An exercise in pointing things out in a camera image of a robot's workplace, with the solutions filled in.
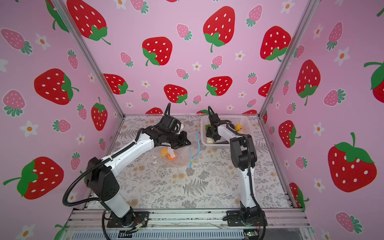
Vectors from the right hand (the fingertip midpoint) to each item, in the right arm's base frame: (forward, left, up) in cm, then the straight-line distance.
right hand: (210, 134), depth 106 cm
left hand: (-21, +8, +18) cm, 29 cm away
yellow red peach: (-21, +28, +4) cm, 35 cm away
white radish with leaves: (-7, 0, +2) cm, 7 cm away
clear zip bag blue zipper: (-26, +14, +11) cm, 32 cm away
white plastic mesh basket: (+9, -25, +6) cm, 27 cm away
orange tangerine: (-25, +23, +5) cm, 34 cm away
